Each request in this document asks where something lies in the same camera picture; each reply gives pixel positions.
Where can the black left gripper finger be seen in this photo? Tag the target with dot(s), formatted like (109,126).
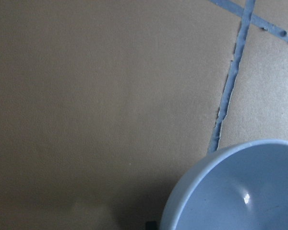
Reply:
(151,225)

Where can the blue bowl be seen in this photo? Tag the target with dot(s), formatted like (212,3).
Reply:
(241,187)

